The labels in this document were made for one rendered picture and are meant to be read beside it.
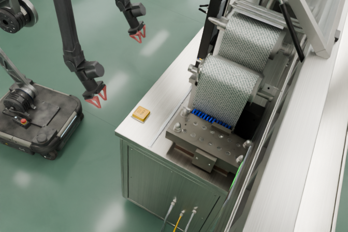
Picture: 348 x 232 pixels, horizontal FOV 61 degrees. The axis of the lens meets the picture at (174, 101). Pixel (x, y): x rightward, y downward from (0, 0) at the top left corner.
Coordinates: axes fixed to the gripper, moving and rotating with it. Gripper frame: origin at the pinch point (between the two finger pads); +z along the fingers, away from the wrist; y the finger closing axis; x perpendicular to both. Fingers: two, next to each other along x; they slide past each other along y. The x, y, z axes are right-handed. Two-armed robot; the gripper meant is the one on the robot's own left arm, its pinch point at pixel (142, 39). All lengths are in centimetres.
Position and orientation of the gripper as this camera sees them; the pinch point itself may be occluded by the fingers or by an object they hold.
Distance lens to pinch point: 180.8
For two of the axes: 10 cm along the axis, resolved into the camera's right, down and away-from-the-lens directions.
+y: 3.1, -7.0, 6.4
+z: 3.6, 7.1, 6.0
